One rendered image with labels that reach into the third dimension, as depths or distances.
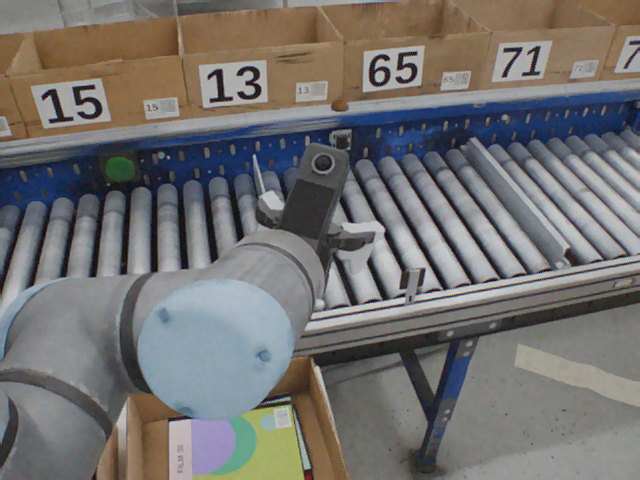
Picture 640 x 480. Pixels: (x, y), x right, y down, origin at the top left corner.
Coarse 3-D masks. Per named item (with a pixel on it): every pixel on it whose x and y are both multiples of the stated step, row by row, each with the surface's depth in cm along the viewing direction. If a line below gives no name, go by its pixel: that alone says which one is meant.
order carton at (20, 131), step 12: (0, 36) 136; (12, 36) 136; (24, 36) 137; (0, 48) 137; (12, 48) 138; (0, 60) 139; (12, 60) 140; (0, 72) 141; (0, 84) 116; (0, 96) 118; (12, 96) 119; (0, 108) 120; (12, 108) 120; (12, 120) 122; (12, 132) 124; (24, 132) 125
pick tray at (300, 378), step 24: (312, 360) 82; (288, 384) 86; (312, 384) 84; (144, 408) 81; (168, 408) 83; (312, 408) 86; (144, 432) 82; (312, 432) 82; (336, 432) 73; (144, 456) 79; (312, 456) 79; (336, 456) 73
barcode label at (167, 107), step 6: (144, 102) 127; (150, 102) 127; (156, 102) 127; (162, 102) 128; (168, 102) 128; (174, 102) 128; (150, 108) 128; (156, 108) 128; (162, 108) 129; (168, 108) 129; (174, 108) 129; (150, 114) 129; (156, 114) 129; (162, 114) 130; (168, 114) 130; (174, 114) 130
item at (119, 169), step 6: (120, 156) 127; (108, 162) 127; (114, 162) 127; (120, 162) 127; (126, 162) 128; (132, 162) 129; (108, 168) 127; (114, 168) 128; (120, 168) 128; (126, 168) 128; (132, 168) 129; (108, 174) 129; (114, 174) 129; (120, 174) 129; (126, 174) 129; (132, 174) 130; (114, 180) 130; (120, 180) 130; (126, 180) 131
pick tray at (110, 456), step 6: (114, 432) 80; (114, 438) 80; (108, 444) 75; (114, 444) 79; (108, 450) 74; (114, 450) 78; (102, 456) 70; (108, 456) 74; (114, 456) 77; (102, 462) 70; (108, 462) 73; (114, 462) 77; (96, 468) 77; (102, 468) 69; (108, 468) 72; (114, 468) 76; (96, 474) 77; (102, 474) 69; (108, 474) 72; (114, 474) 75
